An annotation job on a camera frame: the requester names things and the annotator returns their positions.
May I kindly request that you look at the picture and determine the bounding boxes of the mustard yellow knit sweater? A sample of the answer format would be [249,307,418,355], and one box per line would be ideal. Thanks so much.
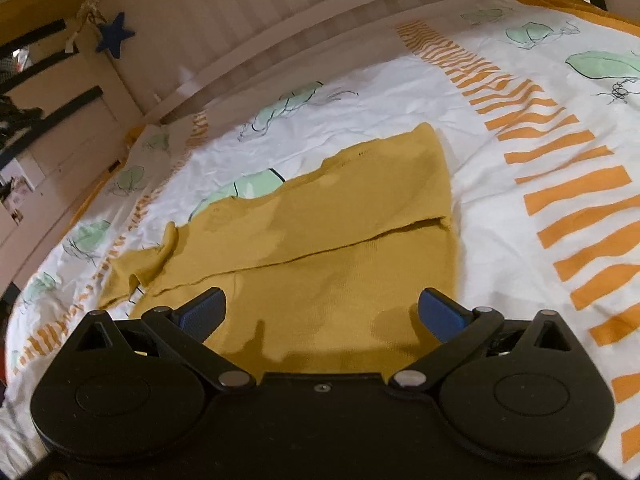
[99,124,458,376]

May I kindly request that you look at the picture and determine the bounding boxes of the white patterned duvet cover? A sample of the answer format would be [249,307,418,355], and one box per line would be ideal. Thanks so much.
[1,0,639,478]

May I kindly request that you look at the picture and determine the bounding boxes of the blue star ornament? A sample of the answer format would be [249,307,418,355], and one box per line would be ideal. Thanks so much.
[96,11,136,60]

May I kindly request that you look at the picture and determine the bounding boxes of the orange bed sheet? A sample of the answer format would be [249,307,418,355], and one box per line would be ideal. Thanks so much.
[516,0,640,38]

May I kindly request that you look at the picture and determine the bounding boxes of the light wooden bed frame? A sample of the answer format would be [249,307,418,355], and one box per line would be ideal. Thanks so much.
[0,0,640,302]

